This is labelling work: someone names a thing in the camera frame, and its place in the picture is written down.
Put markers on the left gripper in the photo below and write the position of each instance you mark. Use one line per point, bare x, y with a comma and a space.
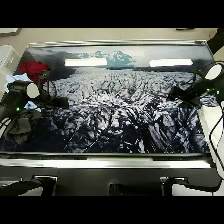
60, 102

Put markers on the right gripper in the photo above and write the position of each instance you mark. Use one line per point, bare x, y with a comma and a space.
180, 95

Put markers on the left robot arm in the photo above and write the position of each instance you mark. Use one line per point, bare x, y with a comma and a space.
15, 98

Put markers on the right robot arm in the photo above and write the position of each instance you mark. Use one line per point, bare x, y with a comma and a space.
204, 87

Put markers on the red garment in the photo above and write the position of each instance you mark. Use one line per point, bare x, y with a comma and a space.
32, 69

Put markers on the grey garment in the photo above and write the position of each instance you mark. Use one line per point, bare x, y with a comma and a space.
22, 127

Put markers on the silver frame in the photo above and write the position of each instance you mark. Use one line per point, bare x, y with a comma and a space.
106, 163

